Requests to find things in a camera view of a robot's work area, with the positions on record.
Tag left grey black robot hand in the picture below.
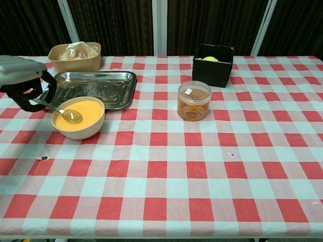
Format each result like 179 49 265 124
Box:
0 55 58 113

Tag metal spoon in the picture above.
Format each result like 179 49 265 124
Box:
32 98 83 124

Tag tan bowl with plastic bag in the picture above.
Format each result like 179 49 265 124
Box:
47 42 102 73

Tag beige round bowl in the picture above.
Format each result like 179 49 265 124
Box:
51 96 105 140

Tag clear plastic bag with bread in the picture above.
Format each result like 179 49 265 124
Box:
57 41 100 61

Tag rectangular stainless steel tray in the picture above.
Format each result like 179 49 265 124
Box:
39 71 138 110

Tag clear plastic jar rubber bands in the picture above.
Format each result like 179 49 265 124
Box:
177 80 212 121

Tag red white checkered tablecloth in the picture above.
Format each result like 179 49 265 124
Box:
0 55 323 239

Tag black cardboard box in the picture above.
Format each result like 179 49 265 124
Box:
192 43 235 88

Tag white frame post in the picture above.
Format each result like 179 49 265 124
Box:
152 0 169 56
251 0 278 56
57 0 81 44

